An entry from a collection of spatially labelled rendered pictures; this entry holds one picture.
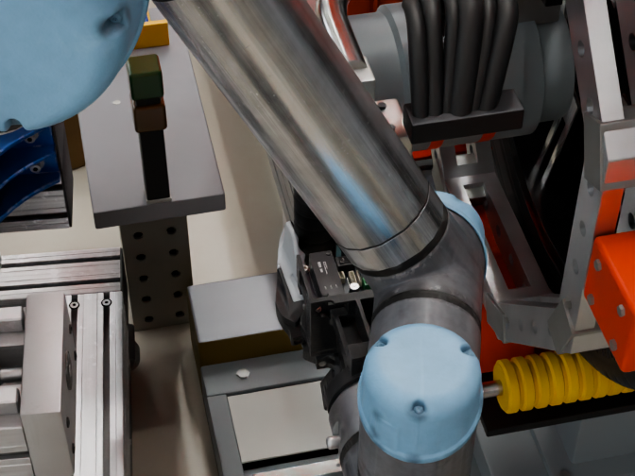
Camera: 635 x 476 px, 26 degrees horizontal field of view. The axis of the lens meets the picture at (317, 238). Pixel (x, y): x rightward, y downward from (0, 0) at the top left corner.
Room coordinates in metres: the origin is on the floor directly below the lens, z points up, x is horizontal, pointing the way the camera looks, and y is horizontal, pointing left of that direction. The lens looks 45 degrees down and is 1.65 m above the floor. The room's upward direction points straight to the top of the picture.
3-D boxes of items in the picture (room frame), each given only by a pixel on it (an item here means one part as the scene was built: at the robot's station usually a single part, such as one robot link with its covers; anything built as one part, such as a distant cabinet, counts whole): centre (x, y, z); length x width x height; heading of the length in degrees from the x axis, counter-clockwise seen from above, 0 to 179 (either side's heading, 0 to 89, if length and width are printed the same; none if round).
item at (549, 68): (1.04, -0.12, 0.85); 0.21 x 0.14 x 0.14; 102
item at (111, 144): (1.49, 0.25, 0.44); 0.43 x 0.17 x 0.03; 12
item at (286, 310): (0.75, 0.01, 0.83); 0.09 x 0.05 x 0.02; 21
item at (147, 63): (1.30, 0.21, 0.64); 0.04 x 0.04 x 0.04; 12
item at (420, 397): (0.56, -0.07, 0.95); 0.11 x 0.08 x 0.11; 173
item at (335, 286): (0.70, -0.03, 0.86); 0.12 x 0.08 x 0.09; 13
